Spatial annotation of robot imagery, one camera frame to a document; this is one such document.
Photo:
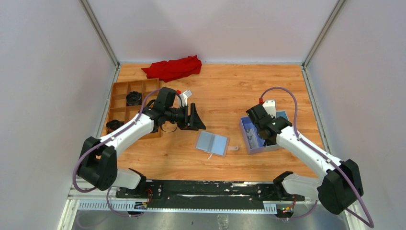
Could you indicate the red cloth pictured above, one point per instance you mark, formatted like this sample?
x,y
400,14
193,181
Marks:
x,y
173,69

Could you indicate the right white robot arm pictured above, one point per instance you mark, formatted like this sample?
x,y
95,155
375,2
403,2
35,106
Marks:
x,y
337,184

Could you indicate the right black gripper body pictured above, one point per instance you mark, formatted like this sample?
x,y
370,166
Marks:
x,y
274,118

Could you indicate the black round part lower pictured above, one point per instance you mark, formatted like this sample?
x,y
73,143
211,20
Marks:
x,y
113,125

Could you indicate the black round part upper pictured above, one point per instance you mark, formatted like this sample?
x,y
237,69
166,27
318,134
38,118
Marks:
x,y
133,98

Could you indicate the blue plastic box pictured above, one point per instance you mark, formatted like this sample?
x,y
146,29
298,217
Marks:
x,y
253,142

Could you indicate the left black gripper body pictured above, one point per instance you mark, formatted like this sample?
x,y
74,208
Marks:
x,y
179,115

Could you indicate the black round part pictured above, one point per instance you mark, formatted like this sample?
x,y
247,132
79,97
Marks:
x,y
113,125
133,98

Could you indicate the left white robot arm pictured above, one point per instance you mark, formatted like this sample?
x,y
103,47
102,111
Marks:
x,y
97,165

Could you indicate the aluminium frame rail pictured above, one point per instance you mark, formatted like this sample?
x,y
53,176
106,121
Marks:
x,y
97,200

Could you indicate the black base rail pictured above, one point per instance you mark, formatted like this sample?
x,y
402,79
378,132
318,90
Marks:
x,y
208,195

